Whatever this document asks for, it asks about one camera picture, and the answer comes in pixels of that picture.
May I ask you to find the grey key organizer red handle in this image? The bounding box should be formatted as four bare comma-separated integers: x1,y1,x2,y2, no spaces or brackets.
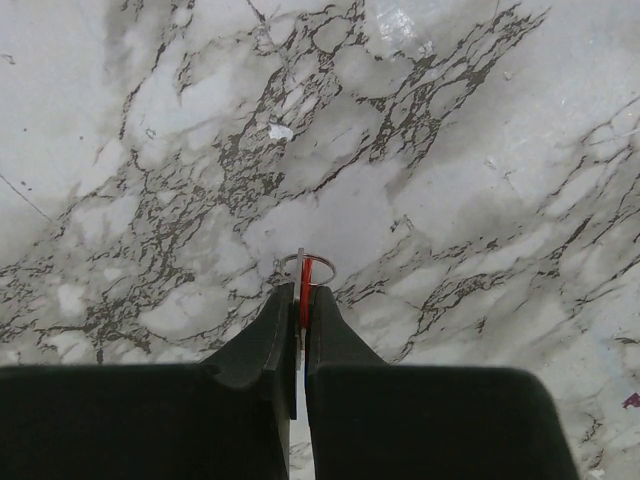
292,247,319,421

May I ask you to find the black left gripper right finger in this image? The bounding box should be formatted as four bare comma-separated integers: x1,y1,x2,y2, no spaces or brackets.
305,287,578,480

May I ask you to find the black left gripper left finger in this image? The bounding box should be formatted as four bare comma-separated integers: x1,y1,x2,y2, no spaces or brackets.
1,285,295,479

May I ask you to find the silver split key ring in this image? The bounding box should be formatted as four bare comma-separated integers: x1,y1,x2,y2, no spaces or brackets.
278,252,338,287

